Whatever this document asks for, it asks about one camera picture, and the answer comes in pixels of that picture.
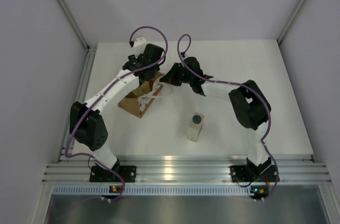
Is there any jute watermelon canvas bag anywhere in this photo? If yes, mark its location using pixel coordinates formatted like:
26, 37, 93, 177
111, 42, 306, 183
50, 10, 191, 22
118, 72, 173, 118

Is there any right aluminium corner post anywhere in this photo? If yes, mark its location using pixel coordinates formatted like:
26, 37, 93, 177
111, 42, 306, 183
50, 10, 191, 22
276, 0, 308, 46

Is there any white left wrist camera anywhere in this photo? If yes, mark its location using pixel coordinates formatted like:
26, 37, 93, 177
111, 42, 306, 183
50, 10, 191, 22
129, 37, 147, 49

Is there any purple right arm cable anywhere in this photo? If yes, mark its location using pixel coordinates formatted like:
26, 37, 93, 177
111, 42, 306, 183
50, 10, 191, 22
177, 35, 280, 203

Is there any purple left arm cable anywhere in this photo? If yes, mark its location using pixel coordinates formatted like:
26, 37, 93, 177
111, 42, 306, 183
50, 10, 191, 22
64, 25, 169, 203

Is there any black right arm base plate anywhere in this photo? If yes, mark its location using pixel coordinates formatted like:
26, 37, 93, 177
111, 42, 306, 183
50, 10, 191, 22
229, 165, 277, 183

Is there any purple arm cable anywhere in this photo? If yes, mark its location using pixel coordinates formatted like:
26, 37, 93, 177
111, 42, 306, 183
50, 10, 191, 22
177, 35, 280, 203
64, 25, 169, 203

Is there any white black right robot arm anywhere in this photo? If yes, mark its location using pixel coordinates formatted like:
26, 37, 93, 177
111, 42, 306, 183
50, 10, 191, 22
160, 57, 277, 183

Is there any clear bottle dark cap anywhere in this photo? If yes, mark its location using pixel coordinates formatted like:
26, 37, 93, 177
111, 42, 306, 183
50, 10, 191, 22
187, 112, 205, 142

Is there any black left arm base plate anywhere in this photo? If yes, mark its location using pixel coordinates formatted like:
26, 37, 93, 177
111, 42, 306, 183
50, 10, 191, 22
89, 165, 137, 183

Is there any aluminium corner post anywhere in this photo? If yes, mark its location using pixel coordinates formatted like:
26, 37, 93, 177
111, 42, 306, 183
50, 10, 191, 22
39, 0, 90, 49
276, 0, 308, 46

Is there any grey slotted cable duct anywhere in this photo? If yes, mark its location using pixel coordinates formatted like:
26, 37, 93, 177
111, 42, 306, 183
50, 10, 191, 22
52, 185, 324, 195

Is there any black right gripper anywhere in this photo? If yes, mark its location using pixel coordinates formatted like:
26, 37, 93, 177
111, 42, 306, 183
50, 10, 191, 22
160, 63, 193, 87

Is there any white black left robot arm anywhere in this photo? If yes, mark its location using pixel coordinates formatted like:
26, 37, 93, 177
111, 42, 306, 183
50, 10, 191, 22
65, 44, 168, 182

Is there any aluminium front rail frame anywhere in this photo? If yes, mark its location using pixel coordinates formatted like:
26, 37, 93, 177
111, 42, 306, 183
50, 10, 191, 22
42, 155, 332, 185

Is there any left aluminium corner post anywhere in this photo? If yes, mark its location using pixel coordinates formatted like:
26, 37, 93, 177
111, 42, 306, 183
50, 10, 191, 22
39, 0, 90, 49

